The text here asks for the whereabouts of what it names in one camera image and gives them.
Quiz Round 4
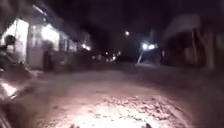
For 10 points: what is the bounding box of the pale slanted pole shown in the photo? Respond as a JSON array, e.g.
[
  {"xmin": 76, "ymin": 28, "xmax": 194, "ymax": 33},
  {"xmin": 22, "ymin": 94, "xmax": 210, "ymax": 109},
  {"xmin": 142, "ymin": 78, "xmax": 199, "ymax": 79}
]
[{"xmin": 135, "ymin": 49, "xmax": 146, "ymax": 66}]

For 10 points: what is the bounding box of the rough dark asphalt road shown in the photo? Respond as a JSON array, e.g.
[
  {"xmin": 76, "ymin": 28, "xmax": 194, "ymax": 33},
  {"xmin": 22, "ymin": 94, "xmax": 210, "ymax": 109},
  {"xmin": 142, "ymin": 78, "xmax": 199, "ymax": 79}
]
[{"xmin": 0, "ymin": 61, "xmax": 224, "ymax": 128}]

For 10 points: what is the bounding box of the lit pale building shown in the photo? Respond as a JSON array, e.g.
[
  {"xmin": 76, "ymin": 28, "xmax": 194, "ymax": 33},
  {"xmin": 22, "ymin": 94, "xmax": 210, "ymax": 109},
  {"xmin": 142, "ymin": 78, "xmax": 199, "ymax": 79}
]
[{"xmin": 0, "ymin": 0, "xmax": 92, "ymax": 72}]

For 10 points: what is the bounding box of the dark building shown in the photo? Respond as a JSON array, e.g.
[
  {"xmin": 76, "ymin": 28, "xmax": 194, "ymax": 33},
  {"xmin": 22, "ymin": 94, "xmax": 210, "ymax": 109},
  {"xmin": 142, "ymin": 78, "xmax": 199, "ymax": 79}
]
[{"xmin": 161, "ymin": 13, "xmax": 224, "ymax": 71}]

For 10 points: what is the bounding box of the person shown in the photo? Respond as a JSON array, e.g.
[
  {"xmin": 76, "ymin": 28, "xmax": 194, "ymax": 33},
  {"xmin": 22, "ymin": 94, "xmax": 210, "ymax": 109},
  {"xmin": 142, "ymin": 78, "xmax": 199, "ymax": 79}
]
[{"xmin": 0, "ymin": 34, "xmax": 24, "ymax": 73}]

